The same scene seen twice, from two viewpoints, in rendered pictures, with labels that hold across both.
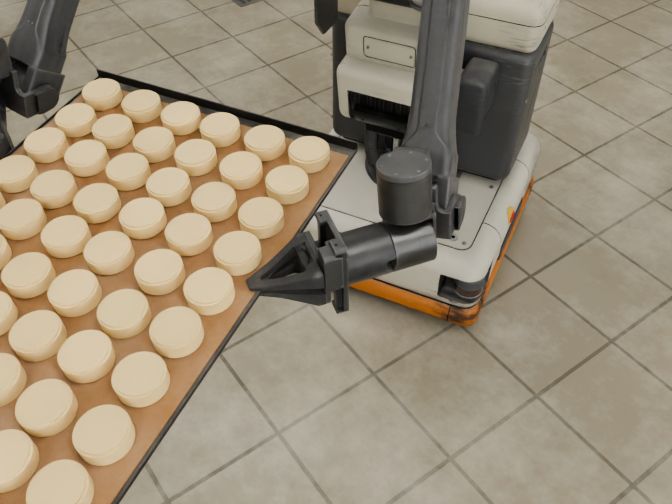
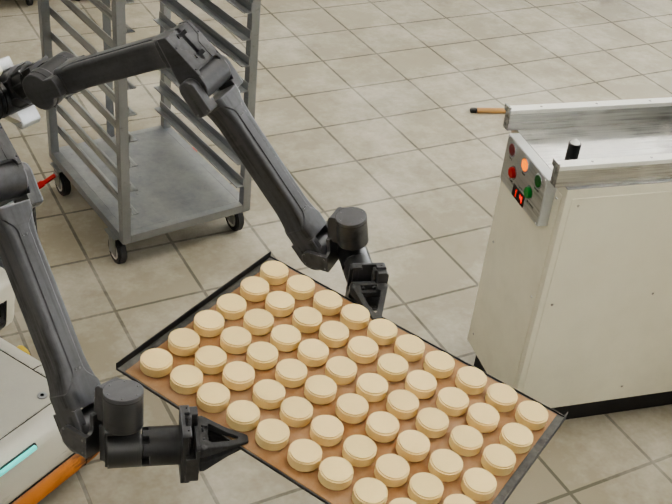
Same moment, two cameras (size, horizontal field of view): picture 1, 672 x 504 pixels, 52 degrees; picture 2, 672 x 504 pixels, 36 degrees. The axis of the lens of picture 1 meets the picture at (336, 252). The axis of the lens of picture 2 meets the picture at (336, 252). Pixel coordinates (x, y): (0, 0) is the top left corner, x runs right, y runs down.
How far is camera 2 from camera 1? 168 cm
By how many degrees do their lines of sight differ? 63
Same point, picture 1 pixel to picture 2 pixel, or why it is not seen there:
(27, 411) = (459, 403)
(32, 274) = (358, 400)
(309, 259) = (373, 286)
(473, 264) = not seen: hidden behind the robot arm
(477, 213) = (18, 369)
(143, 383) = (446, 358)
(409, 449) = not seen: outside the picture
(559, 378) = (170, 415)
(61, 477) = (497, 391)
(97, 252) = (346, 370)
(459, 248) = not seen: hidden behind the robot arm
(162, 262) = (361, 343)
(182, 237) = (342, 332)
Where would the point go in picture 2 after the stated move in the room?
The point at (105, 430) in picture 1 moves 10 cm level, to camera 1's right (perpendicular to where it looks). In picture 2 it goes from (473, 374) to (475, 336)
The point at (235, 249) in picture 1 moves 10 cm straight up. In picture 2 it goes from (357, 313) to (364, 265)
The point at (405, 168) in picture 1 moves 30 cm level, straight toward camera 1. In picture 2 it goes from (357, 215) to (521, 253)
